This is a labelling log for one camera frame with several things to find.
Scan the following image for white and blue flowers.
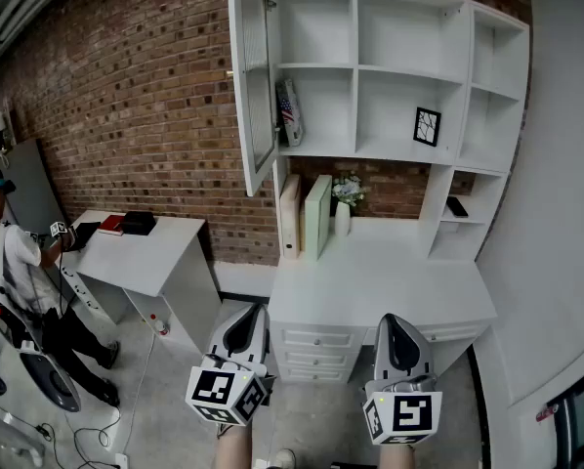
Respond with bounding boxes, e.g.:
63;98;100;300
330;171;371;209

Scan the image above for black box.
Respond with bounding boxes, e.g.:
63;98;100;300
122;210;157;236

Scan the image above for person's right forearm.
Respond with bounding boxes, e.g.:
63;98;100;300
377;443;415;469

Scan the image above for beige file box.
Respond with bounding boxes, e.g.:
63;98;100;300
278;173;303;261

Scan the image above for person's white shoe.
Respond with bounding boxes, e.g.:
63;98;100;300
267;448;297;469

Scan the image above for black picture frame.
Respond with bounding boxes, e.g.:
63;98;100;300
412;107;442;148

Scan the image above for red book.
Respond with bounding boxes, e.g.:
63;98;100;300
98;214;126;237

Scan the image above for person's left forearm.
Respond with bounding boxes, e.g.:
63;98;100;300
216;422;253;469

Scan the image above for white machine with dark disc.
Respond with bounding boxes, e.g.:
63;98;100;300
0;280;83;469

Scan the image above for pale green file box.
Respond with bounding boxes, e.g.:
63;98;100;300
304;174;333;262

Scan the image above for white shelf cabinet desk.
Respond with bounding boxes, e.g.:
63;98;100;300
267;0;531;263

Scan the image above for white glass cabinet door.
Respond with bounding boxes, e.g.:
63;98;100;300
227;0;279;197

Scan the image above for white cable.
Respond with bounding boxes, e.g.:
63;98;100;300
124;333;157;458

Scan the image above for dark glass door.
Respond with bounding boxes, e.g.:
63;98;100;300
548;373;584;469

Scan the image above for black notebook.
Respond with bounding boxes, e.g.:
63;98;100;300
66;221;102;252

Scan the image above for white vase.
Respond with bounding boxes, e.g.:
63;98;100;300
334;200;352;237

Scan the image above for american flag book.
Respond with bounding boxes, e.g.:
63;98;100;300
275;78;305;148

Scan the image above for white ceiling pipes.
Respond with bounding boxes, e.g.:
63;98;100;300
0;0;93;72

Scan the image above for grey partition board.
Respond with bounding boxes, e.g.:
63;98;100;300
1;138;78;282

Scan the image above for white desk top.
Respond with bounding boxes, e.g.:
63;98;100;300
268;215;498;385

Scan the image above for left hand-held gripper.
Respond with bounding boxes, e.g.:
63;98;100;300
185;303;277;428

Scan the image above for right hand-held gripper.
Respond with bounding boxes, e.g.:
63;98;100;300
362;313;443;447

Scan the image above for black phone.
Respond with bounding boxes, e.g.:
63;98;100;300
445;195;470;219

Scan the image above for black cable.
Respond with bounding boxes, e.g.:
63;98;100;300
32;407;122;469

